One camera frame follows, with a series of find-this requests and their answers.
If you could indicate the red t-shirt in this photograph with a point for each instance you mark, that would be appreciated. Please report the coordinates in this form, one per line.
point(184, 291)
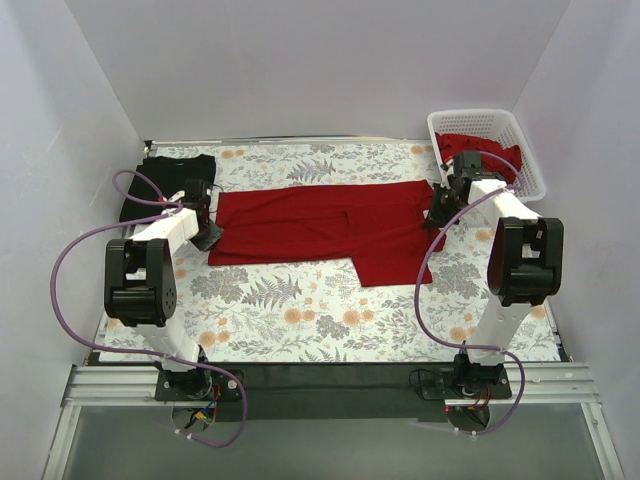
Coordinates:
point(379, 227)

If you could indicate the white plastic laundry basket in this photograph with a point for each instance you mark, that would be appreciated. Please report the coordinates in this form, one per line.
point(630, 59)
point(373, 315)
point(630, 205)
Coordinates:
point(497, 125)

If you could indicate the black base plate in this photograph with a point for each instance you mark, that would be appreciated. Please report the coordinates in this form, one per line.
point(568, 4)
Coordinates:
point(441, 385)
point(195, 385)

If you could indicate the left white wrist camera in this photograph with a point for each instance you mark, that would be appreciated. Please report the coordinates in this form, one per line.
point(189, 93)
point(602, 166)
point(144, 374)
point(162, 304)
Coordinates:
point(173, 199)

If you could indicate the folded black t-shirt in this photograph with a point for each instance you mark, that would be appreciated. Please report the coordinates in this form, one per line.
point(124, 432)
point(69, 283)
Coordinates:
point(170, 175)

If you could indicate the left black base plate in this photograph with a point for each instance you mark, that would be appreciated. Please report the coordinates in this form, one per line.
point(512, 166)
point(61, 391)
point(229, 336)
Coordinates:
point(195, 385)

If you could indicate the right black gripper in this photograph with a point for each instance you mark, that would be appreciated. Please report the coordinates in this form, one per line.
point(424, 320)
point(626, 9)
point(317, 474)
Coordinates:
point(439, 212)

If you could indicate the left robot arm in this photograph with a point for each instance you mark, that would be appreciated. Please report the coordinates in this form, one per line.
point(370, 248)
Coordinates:
point(141, 291)

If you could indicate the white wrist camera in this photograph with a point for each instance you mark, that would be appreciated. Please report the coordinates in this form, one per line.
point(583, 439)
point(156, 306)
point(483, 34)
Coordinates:
point(173, 199)
point(447, 168)

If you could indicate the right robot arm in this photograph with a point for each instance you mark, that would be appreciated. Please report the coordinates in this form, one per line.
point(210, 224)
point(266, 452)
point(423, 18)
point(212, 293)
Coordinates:
point(524, 267)

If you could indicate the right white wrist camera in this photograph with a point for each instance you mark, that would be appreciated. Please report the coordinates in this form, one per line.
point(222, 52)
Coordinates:
point(447, 168)

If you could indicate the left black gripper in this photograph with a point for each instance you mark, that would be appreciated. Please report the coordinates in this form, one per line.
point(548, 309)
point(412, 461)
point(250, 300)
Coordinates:
point(208, 235)

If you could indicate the red t-shirts in basket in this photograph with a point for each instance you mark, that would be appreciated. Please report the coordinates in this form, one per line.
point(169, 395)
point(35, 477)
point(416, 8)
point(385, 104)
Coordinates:
point(451, 144)

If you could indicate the aluminium frame rail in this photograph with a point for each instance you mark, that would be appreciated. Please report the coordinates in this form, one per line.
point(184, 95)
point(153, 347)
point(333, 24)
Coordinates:
point(332, 421)

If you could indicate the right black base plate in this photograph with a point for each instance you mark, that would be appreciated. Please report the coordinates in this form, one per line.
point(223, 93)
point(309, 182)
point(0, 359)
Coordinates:
point(441, 385)

